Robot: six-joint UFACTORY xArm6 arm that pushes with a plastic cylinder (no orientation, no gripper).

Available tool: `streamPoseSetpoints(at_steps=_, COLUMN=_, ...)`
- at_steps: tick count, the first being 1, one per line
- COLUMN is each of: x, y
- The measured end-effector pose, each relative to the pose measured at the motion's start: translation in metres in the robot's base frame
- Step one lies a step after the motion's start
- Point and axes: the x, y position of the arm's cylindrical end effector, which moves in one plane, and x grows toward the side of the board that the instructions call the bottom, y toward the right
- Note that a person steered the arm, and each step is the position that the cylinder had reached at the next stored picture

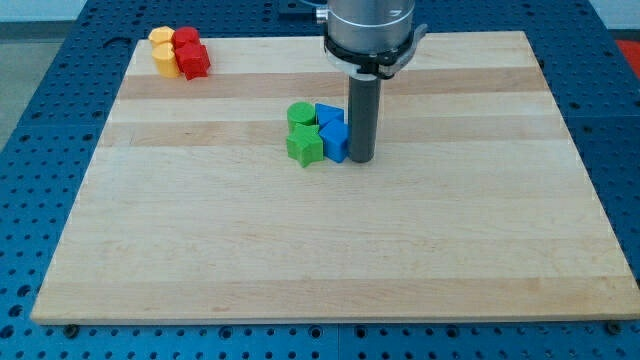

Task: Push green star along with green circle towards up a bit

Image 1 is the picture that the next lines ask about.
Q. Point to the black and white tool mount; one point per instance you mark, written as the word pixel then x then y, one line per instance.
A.
pixel 369 67

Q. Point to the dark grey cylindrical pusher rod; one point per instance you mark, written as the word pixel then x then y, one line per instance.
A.
pixel 363 111

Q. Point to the green cylinder block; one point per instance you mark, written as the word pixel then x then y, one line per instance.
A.
pixel 300 113

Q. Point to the green star block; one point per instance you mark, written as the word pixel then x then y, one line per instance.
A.
pixel 305 145

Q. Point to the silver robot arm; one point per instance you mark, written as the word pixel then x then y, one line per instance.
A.
pixel 370 41

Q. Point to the red star block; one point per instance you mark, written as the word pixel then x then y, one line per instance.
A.
pixel 193 60

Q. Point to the blue triangle block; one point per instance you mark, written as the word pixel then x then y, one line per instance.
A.
pixel 326 114

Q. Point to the blue cube block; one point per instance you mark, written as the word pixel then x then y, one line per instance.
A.
pixel 335 141

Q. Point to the red cylinder block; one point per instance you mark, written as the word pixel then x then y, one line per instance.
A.
pixel 185 35

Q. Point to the yellow pentagon block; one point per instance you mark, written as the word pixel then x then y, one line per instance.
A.
pixel 165 60

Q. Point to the yellow hexagon block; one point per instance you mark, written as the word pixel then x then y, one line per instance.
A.
pixel 161 35

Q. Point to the wooden board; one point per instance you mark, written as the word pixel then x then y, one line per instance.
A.
pixel 476 206

